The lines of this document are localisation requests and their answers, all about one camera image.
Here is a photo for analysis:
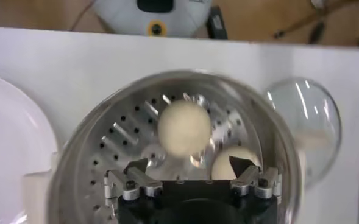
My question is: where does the white steamed baozi bun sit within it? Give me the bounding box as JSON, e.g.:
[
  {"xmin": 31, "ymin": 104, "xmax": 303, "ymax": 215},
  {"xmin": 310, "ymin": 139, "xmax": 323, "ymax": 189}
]
[
  {"xmin": 211, "ymin": 145, "xmax": 262, "ymax": 181},
  {"xmin": 157, "ymin": 100, "xmax": 213, "ymax": 158}
]

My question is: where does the white round plate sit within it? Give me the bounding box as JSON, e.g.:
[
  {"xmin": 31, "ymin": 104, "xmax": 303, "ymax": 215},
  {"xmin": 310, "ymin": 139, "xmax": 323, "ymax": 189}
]
[{"xmin": 0, "ymin": 72, "xmax": 60, "ymax": 224}]

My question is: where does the glass lid with cream handle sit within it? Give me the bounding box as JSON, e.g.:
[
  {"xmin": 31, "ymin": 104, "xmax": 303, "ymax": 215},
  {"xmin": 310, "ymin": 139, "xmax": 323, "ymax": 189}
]
[{"xmin": 263, "ymin": 77, "xmax": 343, "ymax": 187}]

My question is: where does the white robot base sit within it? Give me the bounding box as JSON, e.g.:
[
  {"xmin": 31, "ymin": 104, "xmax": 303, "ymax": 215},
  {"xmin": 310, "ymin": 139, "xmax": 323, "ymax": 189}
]
[{"xmin": 91, "ymin": 0, "xmax": 214, "ymax": 38}]

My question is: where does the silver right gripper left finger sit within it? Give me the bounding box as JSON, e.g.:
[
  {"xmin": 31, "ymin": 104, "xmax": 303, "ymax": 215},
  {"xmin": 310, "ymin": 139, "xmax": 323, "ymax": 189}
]
[{"xmin": 103, "ymin": 158, "xmax": 164, "ymax": 201}]

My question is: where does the stainless steel steamer basket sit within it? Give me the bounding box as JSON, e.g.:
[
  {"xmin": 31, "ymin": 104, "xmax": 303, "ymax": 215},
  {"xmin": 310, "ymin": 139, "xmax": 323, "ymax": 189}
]
[{"xmin": 22, "ymin": 69, "xmax": 304, "ymax": 224}]

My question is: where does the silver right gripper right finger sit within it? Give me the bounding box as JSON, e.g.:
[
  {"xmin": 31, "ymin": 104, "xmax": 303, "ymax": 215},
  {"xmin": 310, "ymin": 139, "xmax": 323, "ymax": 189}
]
[{"xmin": 229, "ymin": 155, "xmax": 283, "ymax": 200}]

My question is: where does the small black box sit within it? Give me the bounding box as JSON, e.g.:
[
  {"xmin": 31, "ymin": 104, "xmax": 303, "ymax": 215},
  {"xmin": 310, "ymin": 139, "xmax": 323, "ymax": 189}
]
[{"xmin": 205, "ymin": 5, "xmax": 229, "ymax": 40}]

